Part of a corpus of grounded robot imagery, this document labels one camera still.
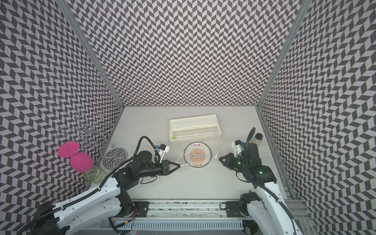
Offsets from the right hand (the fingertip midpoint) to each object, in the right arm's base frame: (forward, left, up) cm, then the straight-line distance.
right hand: (220, 162), depth 74 cm
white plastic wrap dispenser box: (+24, +8, -2) cm, 25 cm away
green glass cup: (-1, +72, -15) cm, 73 cm away
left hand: (-3, +21, +1) cm, 21 cm away
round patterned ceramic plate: (+11, +11, -15) cm, 22 cm away
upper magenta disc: (-1, +65, +18) cm, 67 cm away
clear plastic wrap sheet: (+15, +23, -10) cm, 29 cm away
